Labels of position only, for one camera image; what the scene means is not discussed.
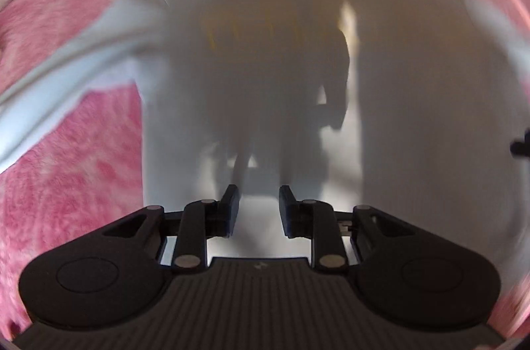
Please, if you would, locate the pink floral blanket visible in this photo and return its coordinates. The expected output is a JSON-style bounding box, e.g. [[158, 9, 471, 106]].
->
[[0, 0, 530, 342]]

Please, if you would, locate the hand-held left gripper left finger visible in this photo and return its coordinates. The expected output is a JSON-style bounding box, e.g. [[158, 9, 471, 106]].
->
[[101, 184, 241, 273]]

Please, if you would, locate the light blue sweatshirt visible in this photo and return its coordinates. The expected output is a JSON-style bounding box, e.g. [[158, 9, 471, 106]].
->
[[0, 0, 530, 268]]

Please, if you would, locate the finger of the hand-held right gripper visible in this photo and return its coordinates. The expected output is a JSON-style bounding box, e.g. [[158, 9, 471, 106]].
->
[[510, 128, 530, 159]]

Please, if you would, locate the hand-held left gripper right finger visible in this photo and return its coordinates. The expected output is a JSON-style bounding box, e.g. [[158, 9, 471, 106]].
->
[[279, 184, 419, 273]]

